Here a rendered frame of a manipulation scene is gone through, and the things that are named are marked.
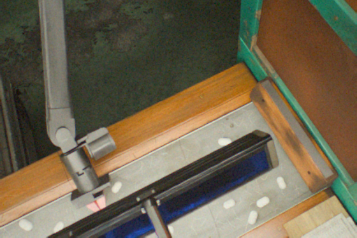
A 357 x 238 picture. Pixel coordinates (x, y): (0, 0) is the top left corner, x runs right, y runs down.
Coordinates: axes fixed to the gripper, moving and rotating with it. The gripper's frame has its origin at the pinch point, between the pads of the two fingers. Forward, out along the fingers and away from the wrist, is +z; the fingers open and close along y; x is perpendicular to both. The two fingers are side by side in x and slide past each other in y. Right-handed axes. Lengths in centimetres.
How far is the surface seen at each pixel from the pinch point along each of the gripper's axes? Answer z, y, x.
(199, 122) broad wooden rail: -8.6, 32.5, 8.4
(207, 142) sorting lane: -3.3, 31.9, 5.5
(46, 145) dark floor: -2, -27, 100
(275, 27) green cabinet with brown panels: -27, 55, -11
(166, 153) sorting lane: -5.3, 20.5, 7.1
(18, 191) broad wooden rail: -13.3, -18.5, 10.2
